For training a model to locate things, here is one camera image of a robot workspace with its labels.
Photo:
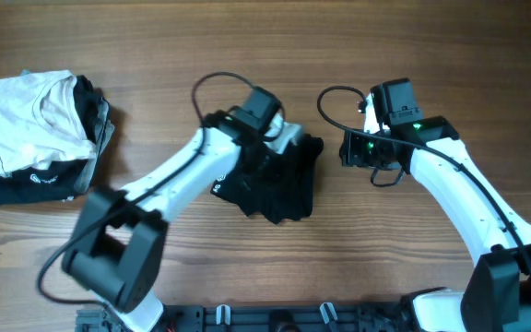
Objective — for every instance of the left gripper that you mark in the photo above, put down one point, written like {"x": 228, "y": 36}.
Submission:
{"x": 290, "y": 161}

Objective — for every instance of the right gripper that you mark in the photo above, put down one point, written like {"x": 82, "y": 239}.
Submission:
{"x": 352, "y": 154}

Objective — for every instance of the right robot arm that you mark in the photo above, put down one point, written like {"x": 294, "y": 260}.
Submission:
{"x": 498, "y": 294}

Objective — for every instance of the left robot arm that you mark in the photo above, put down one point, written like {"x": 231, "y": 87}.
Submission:
{"x": 117, "y": 244}

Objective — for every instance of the grey folded garment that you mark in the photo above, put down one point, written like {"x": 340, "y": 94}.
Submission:
{"x": 97, "y": 152}

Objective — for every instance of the black folded printed t-shirt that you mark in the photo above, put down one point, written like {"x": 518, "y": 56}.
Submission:
{"x": 63, "y": 179}

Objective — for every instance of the white folded t-shirt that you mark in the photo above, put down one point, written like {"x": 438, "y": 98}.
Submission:
{"x": 39, "y": 123}

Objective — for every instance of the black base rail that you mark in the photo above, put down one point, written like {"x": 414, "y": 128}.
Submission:
{"x": 366, "y": 316}

